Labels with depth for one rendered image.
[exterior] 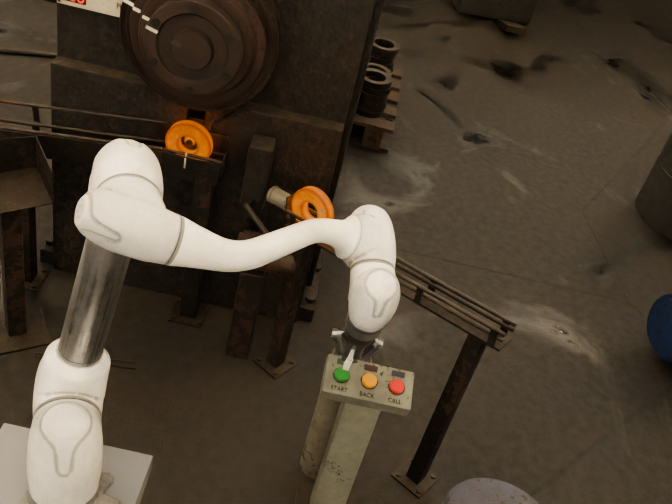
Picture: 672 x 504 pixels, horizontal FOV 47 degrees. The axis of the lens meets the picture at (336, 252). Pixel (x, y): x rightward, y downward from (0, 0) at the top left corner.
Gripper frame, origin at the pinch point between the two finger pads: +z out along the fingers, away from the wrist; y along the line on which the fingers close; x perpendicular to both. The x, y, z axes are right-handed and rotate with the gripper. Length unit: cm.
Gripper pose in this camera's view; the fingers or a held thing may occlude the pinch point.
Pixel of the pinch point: (348, 360)
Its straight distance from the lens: 200.9
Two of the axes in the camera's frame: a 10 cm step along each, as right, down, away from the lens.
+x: -1.6, 8.3, -5.3
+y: -9.7, -2.2, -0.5
